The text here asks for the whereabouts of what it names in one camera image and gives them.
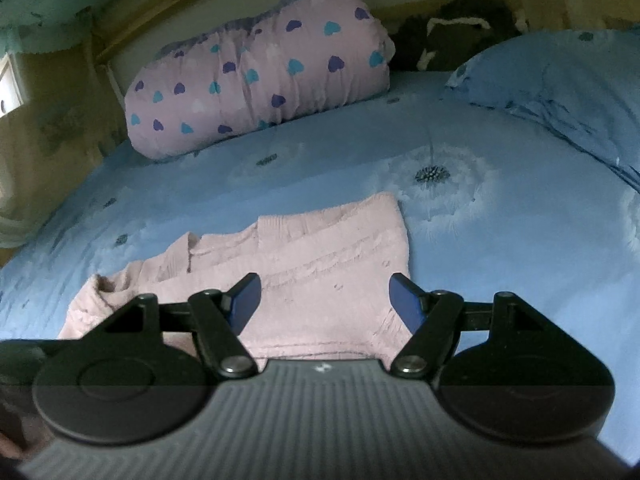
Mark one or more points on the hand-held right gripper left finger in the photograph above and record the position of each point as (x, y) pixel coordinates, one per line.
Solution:
(245, 300)

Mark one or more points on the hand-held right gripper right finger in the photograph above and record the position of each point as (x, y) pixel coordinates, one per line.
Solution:
(406, 300)

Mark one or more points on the pink knitted sweater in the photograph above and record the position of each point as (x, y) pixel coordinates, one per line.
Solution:
(320, 285)

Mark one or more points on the blue dandelion-print bed sheet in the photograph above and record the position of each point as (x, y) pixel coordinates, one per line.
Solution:
(500, 260)

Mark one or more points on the pink heart-print pillow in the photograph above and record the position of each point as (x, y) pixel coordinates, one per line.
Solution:
(260, 80)

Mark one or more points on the blue pillow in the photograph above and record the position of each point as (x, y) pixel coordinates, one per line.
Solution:
(560, 85)

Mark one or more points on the dark clothing pile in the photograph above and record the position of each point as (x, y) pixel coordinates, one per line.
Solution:
(450, 30)

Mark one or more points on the wooden headboard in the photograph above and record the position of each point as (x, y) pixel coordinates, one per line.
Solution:
(150, 16)

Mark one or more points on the window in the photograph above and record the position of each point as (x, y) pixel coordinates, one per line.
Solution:
(9, 85)

